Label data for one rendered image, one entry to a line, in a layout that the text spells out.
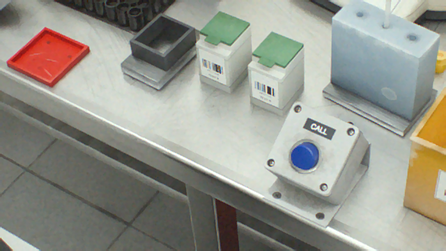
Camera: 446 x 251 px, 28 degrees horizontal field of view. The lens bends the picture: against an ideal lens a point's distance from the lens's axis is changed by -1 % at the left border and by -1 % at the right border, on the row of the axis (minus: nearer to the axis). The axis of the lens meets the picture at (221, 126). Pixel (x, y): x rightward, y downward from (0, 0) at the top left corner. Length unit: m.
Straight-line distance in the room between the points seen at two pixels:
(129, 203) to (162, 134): 1.07
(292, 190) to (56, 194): 1.23
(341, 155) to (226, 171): 0.14
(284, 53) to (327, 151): 0.14
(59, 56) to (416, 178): 0.44
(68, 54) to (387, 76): 0.37
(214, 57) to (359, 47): 0.15
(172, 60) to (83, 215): 1.06
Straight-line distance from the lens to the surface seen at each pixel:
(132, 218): 1.98
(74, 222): 2.00
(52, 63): 1.04
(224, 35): 0.94
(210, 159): 0.91
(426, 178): 0.83
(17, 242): 0.85
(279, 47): 0.92
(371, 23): 0.90
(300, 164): 0.82
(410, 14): 1.01
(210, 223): 1.03
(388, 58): 0.89
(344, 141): 0.82
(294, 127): 0.84
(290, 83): 0.93
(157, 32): 1.03
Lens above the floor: 1.57
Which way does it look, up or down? 48 degrees down
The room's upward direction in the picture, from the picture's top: 6 degrees counter-clockwise
